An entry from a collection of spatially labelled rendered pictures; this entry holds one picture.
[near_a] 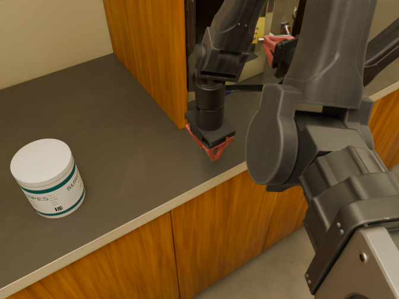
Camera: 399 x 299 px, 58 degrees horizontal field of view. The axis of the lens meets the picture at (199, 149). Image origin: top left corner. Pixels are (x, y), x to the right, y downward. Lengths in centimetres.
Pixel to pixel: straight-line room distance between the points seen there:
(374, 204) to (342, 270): 5
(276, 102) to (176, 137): 74
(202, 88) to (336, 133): 36
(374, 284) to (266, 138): 17
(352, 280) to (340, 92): 17
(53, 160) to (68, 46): 63
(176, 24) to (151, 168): 38
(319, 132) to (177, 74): 67
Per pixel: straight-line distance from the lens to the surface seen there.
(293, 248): 196
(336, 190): 29
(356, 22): 36
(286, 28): 104
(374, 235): 24
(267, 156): 34
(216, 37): 60
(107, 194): 96
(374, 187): 29
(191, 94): 116
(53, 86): 133
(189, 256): 132
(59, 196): 89
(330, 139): 33
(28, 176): 86
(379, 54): 82
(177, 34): 90
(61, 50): 141
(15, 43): 136
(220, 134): 72
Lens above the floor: 170
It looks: 48 degrees down
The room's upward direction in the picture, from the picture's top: straight up
